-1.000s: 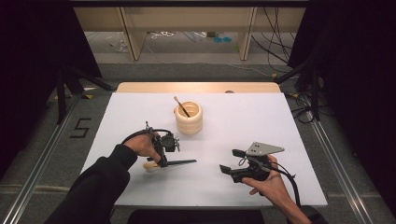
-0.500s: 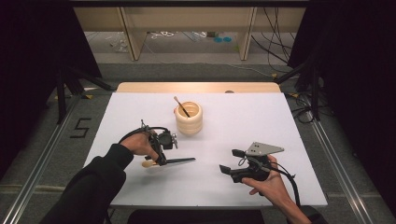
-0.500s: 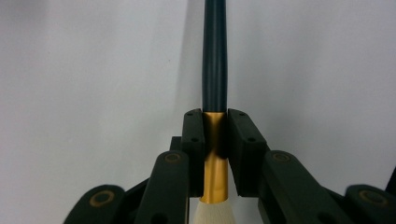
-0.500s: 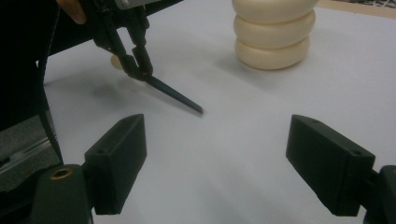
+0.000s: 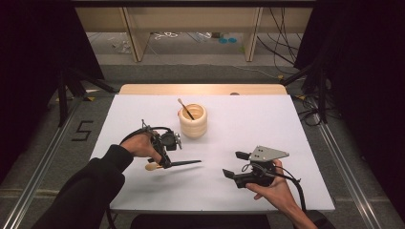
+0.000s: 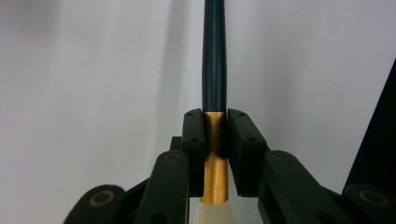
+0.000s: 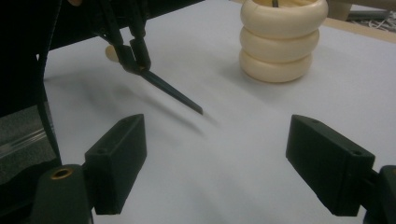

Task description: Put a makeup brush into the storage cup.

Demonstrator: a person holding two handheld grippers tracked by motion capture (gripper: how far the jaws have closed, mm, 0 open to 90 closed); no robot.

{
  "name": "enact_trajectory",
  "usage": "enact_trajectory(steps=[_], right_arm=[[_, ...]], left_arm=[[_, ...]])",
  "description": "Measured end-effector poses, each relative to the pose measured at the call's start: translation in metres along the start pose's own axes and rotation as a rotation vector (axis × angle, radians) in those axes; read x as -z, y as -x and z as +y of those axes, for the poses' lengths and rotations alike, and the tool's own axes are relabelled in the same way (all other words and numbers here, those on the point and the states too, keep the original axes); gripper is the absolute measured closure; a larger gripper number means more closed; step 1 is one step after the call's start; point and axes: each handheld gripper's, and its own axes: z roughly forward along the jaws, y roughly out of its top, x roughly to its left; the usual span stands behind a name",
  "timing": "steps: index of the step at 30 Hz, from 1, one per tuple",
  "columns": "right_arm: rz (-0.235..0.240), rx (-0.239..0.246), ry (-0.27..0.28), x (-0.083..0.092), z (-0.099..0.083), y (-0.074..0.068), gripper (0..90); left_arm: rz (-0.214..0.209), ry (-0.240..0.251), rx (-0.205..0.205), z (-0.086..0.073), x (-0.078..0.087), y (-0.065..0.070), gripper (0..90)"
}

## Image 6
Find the black curtain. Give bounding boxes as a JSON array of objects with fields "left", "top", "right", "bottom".
[{"left": 341, "top": 58, "right": 396, "bottom": 195}]

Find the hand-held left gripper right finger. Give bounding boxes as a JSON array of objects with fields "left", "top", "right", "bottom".
[{"left": 227, "top": 107, "right": 271, "bottom": 198}]

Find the round makeup brush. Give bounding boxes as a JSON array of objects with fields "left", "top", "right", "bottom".
[{"left": 192, "top": 0, "right": 238, "bottom": 224}]

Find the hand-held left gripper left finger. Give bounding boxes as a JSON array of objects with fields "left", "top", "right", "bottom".
[{"left": 181, "top": 107, "right": 206, "bottom": 199}]

